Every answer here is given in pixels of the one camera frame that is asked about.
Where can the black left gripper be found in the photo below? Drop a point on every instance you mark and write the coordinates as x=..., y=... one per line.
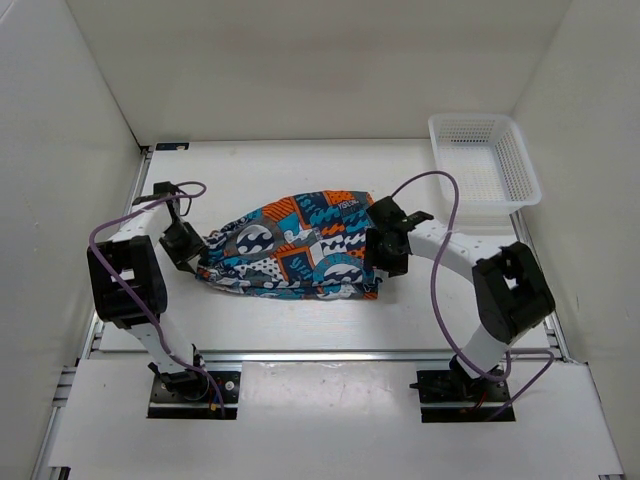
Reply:
x=195, y=247

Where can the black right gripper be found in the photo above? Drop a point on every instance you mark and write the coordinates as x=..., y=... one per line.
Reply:
x=396, y=267

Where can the colourful patterned shorts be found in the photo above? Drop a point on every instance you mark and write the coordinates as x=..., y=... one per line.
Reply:
x=304, y=246

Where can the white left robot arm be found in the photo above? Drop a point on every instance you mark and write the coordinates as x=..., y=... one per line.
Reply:
x=129, y=290

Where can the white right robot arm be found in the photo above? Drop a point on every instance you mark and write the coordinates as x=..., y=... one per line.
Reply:
x=511, y=293

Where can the small dark blue label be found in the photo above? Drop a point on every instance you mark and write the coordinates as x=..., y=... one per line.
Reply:
x=172, y=146

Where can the white plastic mesh basket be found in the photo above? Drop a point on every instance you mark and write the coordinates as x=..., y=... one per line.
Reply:
x=487, y=156

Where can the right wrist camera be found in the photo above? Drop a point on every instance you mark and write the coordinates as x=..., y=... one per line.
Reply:
x=386, y=215

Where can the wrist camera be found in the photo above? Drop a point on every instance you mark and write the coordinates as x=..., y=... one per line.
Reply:
x=160, y=190
x=386, y=215

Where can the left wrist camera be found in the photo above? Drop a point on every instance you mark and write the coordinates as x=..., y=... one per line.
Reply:
x=160, y=190

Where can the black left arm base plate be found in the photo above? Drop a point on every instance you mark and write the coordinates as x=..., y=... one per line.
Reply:
x=165, y=395

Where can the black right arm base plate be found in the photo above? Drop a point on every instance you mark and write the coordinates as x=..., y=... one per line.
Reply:
x=444, y=399

